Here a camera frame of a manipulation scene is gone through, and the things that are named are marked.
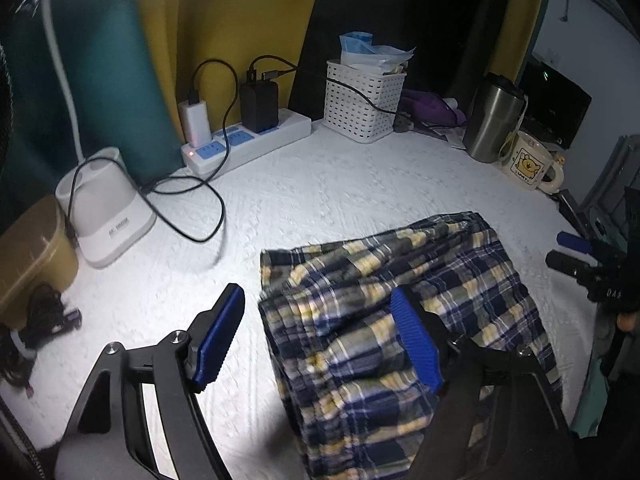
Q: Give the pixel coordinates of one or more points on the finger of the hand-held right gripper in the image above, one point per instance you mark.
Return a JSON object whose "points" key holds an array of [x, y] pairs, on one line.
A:
{"points": [[562, 264], [572, 242]]}

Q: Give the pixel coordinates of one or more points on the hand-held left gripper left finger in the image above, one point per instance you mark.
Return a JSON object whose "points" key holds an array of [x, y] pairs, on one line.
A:
{"points": [[218, 332]]}

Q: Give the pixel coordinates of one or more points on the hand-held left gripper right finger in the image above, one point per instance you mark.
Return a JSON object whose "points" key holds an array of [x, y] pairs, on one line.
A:
{"points": [[417, 342]]}

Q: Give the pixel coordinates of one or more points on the blue yellow plaid pants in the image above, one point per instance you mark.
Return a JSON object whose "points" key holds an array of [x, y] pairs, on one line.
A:
{"points": [[350, 310]]}

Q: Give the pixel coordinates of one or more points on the person's right hand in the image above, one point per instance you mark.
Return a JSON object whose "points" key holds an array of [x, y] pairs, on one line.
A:
{"points": [[627, 321]]}

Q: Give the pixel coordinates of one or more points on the grey padded headboard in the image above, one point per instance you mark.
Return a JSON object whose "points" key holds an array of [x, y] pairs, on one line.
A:
{"points": [[607, 175]]}

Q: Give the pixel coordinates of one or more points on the cream cartoon mug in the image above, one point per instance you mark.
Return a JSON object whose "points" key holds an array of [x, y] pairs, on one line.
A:
{"points": [[531, 162]]}

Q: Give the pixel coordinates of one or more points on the black monitor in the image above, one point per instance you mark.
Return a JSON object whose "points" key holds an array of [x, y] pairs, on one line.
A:
{"points": [[555, 105]]}

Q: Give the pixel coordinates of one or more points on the steel tumbler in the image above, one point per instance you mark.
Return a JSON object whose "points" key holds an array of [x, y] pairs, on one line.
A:
{"points": [[492, 117]]}

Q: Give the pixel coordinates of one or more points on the white desk lamp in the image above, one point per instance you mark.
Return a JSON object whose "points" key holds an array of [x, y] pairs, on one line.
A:
{"points": [[102, 210]]}

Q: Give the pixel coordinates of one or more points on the purple cloth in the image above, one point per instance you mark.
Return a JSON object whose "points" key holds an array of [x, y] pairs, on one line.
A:
{"points": [[432, 110]]}

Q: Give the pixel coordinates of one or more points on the white power strip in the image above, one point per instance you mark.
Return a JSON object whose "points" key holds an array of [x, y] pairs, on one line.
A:
{"points": [[245, 140]]}

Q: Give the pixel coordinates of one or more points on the tan lidded box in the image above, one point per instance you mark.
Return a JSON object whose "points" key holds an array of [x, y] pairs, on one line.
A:
{"points": [[30, 255]]}

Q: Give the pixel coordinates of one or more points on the white charger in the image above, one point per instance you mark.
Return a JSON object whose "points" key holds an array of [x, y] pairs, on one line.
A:
{"points": [[196, 122]]}

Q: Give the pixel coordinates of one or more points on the black charger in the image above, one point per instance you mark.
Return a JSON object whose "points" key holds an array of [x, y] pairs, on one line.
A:
{"points": [[258, 107]]}

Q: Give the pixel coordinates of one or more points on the white perforated basket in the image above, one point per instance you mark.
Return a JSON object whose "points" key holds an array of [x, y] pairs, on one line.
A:
{"points": [[362, 102]]}

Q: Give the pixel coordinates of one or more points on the blue face masks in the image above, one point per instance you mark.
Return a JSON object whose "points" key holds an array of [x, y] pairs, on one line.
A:
{"points": [[370, 50]]}

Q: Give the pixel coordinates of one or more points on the teal curtain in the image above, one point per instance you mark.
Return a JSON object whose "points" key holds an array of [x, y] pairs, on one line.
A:
{"points": [[100, 75]]}

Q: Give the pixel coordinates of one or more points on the yellow curtain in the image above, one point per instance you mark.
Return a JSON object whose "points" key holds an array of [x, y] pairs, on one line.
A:
{"points": [[225, 25]]}

